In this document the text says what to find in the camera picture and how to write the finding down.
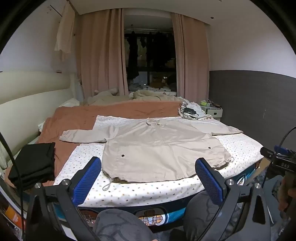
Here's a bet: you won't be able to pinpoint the black charger cables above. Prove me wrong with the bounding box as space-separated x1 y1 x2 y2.
179 104 199 118

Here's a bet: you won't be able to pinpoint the person's left leg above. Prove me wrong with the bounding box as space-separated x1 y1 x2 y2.
92 209 160 241

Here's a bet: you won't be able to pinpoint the white hanging cloth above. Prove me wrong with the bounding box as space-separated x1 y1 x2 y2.
54 2 75 62

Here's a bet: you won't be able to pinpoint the person's right leg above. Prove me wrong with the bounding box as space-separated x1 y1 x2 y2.
184 191 232 241

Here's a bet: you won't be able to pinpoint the cartoon print mattress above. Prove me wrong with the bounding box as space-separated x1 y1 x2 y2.
52 153 265 233

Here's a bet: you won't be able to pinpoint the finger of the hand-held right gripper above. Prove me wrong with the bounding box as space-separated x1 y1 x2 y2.
275 145 291 154
260 147 277 160

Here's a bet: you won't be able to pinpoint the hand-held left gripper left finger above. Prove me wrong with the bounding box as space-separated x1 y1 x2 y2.
25 156 102 241

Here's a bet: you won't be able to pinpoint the person's leg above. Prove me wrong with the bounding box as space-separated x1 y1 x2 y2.
184 191 232 241
92 209 160 241

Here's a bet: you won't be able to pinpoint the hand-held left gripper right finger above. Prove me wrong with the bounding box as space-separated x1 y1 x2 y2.
195 158 273 241

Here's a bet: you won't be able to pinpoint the person's right hand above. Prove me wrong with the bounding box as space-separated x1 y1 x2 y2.
278 173 296 211

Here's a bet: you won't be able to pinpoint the white nightstand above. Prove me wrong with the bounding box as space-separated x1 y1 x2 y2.
200 100 223 120

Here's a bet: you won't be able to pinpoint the cream padded headboard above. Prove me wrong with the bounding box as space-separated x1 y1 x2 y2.
0 71 77 163

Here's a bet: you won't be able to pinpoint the beige crumpled duvet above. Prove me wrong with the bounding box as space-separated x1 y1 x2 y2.
84 89 185 105

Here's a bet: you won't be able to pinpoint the orange bed sheet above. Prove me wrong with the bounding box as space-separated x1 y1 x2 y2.
5 100 190 188

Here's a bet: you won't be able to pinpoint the beige jacket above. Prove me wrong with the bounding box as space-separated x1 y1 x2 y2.
59 116 244 192

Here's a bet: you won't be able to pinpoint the dark hanging clothes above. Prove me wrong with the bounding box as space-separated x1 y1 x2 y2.
126 30 174 78

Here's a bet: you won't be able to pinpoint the white pillow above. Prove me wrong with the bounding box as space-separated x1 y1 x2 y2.
59 98 80 107

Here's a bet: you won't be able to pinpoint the white dotted sheet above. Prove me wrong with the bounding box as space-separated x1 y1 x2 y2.
54 115 264 208

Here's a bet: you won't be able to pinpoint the black folded clothes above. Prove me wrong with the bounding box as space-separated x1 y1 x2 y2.
8 142 56 189

